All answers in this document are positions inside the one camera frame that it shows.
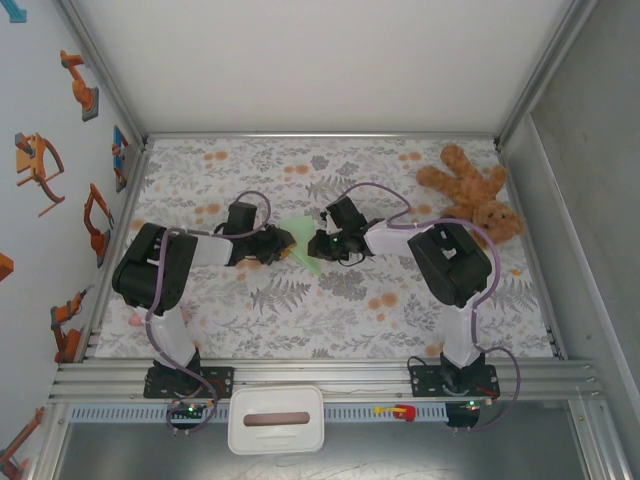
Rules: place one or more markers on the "light green paper sheet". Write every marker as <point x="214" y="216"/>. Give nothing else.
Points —
<point x="304" y="240"/>

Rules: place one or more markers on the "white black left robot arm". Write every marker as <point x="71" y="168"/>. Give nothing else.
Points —
<point x="150" y="270"/>

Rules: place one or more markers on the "floral print tablecloth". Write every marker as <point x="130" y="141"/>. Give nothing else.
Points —
<point x="300" y="320"/>

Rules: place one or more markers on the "brown teddy bear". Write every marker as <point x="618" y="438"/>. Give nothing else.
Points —
<point x="470" y="190"/>

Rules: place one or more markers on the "pink plush red dotted dress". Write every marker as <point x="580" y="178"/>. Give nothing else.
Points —
<point x="135" y="320"/>

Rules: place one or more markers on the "red yellow small tool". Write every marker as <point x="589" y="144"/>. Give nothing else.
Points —
<point x="400" y="411"/>

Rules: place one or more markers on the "small circuit board with LED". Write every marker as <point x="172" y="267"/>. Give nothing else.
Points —
<point x="475" y="404"/>
<point x="190" y="410"/>

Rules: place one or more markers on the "white plastic tissue box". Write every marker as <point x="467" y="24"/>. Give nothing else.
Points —
<point x="275" y="435"/>

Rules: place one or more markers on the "aluminium extrusion frame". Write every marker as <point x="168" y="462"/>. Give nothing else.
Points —
<point x="325" y="375"/>

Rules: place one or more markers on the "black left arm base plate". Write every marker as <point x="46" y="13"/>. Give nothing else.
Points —
<point x="222" y="382"/>

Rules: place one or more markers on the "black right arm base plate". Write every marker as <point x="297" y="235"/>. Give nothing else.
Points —
<point x="425" y="382"/>

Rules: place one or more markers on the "blue orange machine wall sticker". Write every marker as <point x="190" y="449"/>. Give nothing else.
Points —
<point x="120" y="150"/>

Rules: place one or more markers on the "orange grey gripper wall sticker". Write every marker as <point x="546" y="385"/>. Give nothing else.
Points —
<point x="30" y="165"/>

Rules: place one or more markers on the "orange block wall sticker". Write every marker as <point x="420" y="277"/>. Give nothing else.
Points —
<point x="5" y="267"/>

